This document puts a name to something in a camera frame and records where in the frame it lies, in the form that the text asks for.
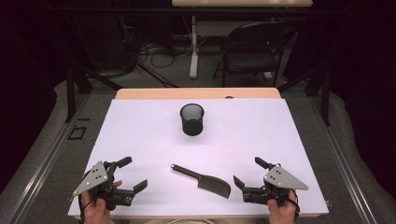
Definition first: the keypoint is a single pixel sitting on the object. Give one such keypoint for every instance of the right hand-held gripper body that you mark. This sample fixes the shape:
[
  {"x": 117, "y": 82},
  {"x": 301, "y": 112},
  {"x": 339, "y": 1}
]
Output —
[{"x": 280, "y": 180}]

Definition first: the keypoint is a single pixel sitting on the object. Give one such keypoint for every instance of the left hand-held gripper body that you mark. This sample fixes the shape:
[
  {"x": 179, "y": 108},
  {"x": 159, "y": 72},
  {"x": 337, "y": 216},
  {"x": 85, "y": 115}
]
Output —
[{"x": 95, "y": 178}]

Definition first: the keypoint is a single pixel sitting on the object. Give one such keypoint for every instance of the black spatula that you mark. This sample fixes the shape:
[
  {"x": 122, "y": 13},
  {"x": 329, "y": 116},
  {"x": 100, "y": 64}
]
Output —
[{"x": 214, "y": 185}]

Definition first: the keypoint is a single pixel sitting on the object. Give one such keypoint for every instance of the black mesh cup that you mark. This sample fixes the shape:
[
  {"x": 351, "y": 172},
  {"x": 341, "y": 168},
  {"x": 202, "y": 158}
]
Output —
[{"x": 192, "y": 123}]

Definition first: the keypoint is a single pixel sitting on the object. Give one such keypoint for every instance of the person's right hand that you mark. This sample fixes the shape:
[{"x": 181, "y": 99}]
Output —
[{"x": 281, "y": 213}]

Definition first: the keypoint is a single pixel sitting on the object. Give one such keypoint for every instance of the person's left hand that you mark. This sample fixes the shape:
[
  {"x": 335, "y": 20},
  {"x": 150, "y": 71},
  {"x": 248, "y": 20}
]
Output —
[{"x": 98, "y": 211}]

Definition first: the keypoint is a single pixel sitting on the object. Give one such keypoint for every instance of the white table mat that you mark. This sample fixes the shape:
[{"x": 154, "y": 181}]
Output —
[{"x": 193, "y": 149}]

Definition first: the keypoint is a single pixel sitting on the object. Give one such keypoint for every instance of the black metal stand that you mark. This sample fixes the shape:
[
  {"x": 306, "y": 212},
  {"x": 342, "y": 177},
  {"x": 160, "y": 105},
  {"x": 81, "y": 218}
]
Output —
[
  {"x": 70, "y": 93},
  {"x": 325, "y": 99}
]

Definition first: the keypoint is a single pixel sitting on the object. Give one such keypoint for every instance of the wooden table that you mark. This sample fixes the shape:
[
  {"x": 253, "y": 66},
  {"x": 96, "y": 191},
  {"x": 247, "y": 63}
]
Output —
[{"x": 193, "y": 93}]

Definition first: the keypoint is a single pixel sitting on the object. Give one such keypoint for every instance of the black folding chair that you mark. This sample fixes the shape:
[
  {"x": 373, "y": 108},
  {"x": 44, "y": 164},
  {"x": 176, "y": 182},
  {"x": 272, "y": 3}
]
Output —
[{"x": 252, "y": 59}]

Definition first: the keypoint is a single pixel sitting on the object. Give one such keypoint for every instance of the metal floor rail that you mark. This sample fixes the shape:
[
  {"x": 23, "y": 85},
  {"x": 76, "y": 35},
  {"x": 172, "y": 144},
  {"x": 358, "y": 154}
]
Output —
[
  {"x": 46, "y": 161},
  {"x": 342, "y": 161}
]

